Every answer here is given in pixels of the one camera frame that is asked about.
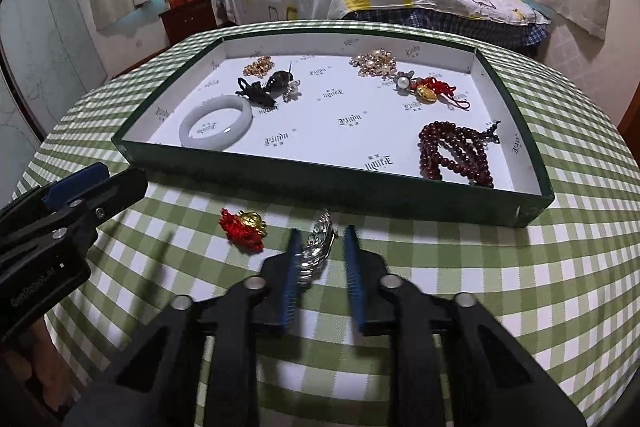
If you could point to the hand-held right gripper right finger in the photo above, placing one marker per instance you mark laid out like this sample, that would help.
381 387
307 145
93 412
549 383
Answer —
354 287

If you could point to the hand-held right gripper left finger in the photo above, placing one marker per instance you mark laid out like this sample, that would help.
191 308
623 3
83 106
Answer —
291 292

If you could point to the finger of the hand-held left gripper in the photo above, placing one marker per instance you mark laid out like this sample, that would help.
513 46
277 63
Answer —
75 184
120 192

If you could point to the long silver rhinestone brooch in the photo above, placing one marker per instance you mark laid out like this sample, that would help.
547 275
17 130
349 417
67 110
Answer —
315 252

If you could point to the red knot charm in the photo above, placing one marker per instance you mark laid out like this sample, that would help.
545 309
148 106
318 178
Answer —
237 229

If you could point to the dark green shallow box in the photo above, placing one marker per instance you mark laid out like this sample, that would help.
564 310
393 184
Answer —
325 194

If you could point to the small silver brooch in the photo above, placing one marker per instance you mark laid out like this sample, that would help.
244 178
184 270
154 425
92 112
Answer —
291 94

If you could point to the gold pearl brooch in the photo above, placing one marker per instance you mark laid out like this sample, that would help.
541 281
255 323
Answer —
372 64

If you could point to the white jade bangle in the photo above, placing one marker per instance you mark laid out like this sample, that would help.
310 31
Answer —
186 129

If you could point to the green checked tablecloth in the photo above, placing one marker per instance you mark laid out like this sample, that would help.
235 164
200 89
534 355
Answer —
500 267

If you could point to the frosted glass wardrobe door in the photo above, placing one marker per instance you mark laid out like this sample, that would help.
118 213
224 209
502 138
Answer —
50 32

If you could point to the dark wooden nightstand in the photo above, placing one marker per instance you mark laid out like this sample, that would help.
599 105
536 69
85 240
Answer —
187 22

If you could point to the blue plaid bed sheet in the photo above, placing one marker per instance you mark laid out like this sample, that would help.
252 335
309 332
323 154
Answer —
475 29

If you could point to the wooden door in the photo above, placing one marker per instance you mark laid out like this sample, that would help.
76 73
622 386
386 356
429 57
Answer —
631 117

